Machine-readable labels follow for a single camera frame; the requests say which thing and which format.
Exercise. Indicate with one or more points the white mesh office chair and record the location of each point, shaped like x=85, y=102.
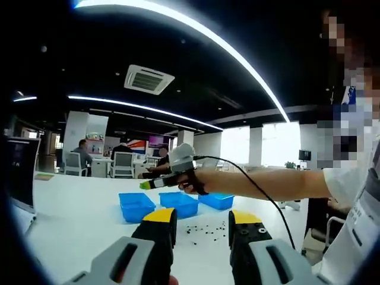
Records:
x=72, y=161
x=122, y=163

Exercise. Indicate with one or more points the blue plastic bin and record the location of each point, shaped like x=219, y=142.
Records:
x=135, y=207
x=216, y=202
x=181, y=203

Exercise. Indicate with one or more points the straight ceiling light strip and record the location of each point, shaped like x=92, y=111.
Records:
x=26, y=98

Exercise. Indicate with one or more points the black office chair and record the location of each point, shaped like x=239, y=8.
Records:
x=316, y=213

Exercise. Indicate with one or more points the open silver laptop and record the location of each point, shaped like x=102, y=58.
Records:
x=20, y=169

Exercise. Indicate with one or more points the striped flag wall poster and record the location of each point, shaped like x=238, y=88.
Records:
x=138, y=146

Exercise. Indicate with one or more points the long curved ceiling light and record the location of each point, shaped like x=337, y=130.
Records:
x=243, y=56

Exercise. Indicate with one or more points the person's right hand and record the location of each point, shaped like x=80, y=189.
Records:
x=193, y=185

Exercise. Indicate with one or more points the white game controller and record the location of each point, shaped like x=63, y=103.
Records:
x=292, y=205

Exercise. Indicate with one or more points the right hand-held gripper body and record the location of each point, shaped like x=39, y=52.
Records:
x=181, y=160

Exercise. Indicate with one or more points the black resistors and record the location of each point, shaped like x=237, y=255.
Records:
x=188, y=230

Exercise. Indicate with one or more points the curved ceiling light strip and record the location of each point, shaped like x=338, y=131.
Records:
x=133, y=104

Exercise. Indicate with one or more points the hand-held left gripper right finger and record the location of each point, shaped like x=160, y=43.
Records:
x=248, y=234

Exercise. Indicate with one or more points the black monitor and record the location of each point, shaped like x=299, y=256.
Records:
x=305, y=155

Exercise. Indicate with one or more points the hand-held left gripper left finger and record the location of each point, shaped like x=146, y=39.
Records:
x=155, y=237

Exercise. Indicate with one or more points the small potted plant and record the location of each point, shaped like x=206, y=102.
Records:
x=291, y=164

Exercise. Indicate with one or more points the ceiling air conditioner vent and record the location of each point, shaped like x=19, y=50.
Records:
x=148, y=79

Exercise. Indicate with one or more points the white display shelf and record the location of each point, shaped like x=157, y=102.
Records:
x=95, y=145

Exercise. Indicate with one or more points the purple screen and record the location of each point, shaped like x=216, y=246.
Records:
x=157, y=141

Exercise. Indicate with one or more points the person's left hand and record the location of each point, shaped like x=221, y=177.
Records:
x=173, y=280

